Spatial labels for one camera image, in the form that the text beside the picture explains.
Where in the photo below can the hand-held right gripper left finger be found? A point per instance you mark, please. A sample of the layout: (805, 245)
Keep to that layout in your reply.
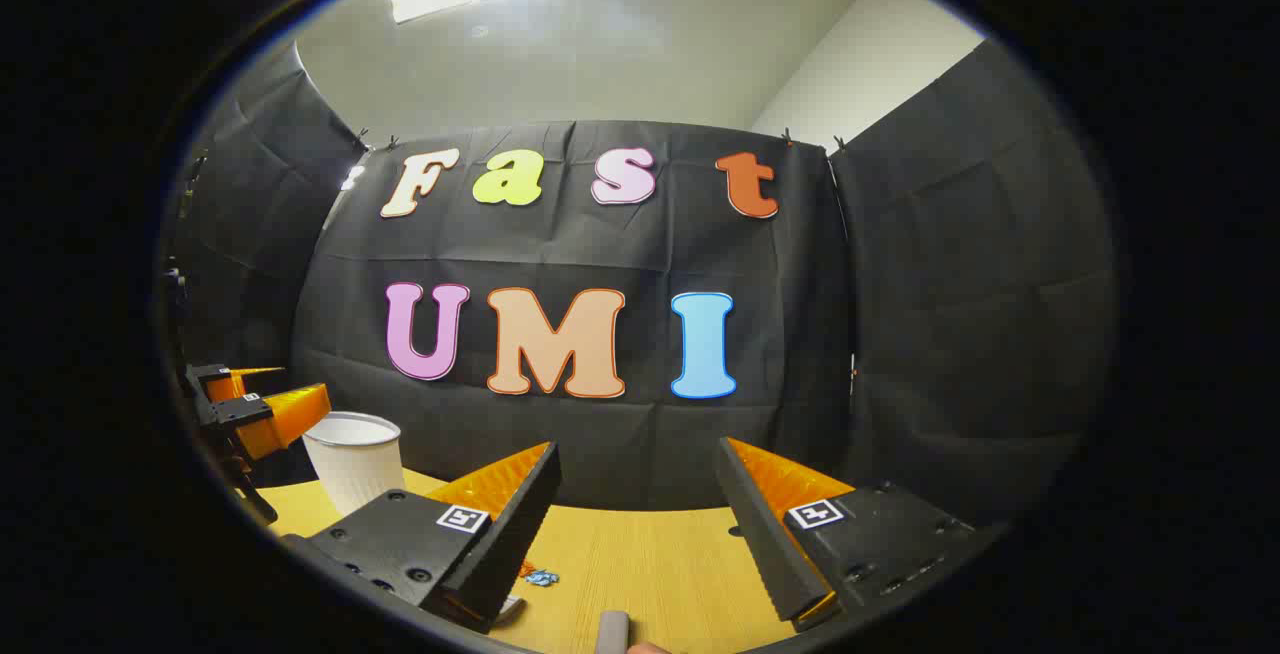
(505, 534)

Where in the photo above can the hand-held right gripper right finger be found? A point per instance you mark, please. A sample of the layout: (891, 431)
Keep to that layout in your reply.
(765, 534)

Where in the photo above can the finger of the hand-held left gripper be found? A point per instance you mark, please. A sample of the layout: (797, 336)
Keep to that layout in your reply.
(245, 412)
(212, 381)

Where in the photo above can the blue paper trash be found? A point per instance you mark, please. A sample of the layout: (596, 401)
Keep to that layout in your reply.
(543, 577)

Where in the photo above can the grey plastic dustpan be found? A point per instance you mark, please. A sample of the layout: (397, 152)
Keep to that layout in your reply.
(511, 609)

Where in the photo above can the white ribbed garbage bin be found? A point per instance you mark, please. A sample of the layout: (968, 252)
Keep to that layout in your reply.
(352, 469)

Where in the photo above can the small grey broom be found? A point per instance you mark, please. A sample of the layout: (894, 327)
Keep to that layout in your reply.
(612, 632)

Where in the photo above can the wooden desktop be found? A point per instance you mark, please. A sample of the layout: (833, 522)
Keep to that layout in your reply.
(650, 564)

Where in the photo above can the black backdrop cloth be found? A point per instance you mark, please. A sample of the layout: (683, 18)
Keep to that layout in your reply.
(640, 254)

